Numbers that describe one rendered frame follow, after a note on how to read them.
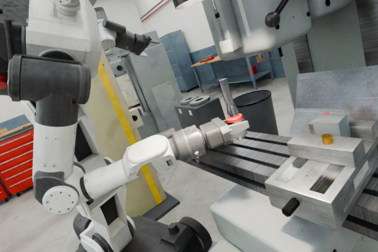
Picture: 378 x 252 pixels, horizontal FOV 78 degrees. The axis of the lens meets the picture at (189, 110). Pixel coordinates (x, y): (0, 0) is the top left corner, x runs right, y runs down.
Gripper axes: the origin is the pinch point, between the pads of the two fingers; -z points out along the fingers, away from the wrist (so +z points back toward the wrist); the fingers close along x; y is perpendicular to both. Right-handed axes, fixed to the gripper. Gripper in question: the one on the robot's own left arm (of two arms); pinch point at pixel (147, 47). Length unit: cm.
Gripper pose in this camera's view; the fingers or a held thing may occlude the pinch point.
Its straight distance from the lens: 125.5
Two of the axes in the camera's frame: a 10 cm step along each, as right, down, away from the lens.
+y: -3.1, -8.8, 3.6
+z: -6.7, -0.7, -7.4
